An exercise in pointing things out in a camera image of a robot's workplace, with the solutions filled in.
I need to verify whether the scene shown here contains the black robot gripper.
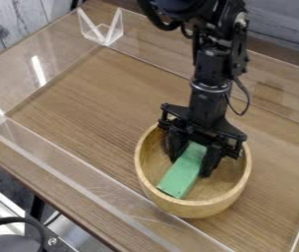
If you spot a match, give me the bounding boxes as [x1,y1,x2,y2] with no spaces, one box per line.
[159,83,247,177]

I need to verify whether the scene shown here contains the green rectangular block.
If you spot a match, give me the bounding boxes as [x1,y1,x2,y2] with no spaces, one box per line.
[156,142,207,199]

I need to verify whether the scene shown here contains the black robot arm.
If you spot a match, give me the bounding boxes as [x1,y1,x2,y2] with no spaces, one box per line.
[137,0,250,177]

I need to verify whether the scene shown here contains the light wooden bowl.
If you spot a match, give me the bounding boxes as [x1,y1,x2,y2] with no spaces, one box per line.
[133,125,252,219]

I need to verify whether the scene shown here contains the black table leg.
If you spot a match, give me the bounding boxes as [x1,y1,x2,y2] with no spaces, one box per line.
[30,196,45,221]

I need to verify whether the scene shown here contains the clear acrylic tray wall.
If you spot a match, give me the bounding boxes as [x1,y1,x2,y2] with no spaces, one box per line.
[0,116,234,252]

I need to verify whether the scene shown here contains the clear acrylic corner bracket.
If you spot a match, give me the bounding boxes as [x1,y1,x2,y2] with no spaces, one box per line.
[77,8,123,47]

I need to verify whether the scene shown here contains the black metal base plate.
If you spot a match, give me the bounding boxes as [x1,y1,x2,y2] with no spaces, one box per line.
[25,224,79,252]

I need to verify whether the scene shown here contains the black cable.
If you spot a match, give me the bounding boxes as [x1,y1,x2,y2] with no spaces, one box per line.
[0,216,44,252]

